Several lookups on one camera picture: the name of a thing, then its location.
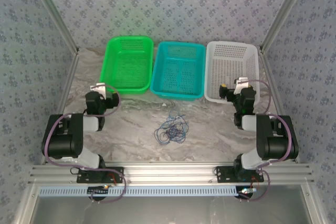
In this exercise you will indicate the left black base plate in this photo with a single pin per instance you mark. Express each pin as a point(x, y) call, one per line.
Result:
point(118, 172)

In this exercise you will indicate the green plastic basket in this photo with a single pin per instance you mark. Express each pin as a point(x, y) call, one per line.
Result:
point(126, 66)

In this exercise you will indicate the aluminium frame post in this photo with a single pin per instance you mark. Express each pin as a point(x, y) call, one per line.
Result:
point(54, 11)
point(284, 11)

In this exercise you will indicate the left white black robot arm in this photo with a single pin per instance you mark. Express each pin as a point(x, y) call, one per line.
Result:
point(63, 140)

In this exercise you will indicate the teal plastic basket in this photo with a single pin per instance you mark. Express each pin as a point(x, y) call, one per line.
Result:
point(178, 72)

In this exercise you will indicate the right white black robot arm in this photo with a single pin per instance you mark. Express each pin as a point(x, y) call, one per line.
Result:
point(275, 142)

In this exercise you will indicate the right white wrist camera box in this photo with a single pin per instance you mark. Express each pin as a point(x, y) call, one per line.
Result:
point(241, 85)

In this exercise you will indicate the small controller board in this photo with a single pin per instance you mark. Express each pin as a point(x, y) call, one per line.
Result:
point(98, 190)
point(245, 191)

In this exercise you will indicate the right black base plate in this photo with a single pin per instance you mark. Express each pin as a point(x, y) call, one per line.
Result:
point(223, 174)

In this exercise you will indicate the aluminium side rail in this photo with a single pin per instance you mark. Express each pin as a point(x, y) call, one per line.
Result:
point(63, 103)
point(266, 64)

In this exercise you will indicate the white plastic basket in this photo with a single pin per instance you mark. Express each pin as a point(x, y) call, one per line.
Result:
point(231, 64)

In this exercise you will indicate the left small controller board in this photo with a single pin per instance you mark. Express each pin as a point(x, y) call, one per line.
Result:
point(98, 190)

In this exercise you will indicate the right small controller board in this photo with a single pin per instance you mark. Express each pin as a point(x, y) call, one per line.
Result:
point(245, 191)

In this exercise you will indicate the aluminium mounting rail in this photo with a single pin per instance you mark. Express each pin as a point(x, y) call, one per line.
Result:
point(168, 171)

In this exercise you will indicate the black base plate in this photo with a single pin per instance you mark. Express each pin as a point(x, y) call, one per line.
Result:
point(118, 172)
point(223, 174)

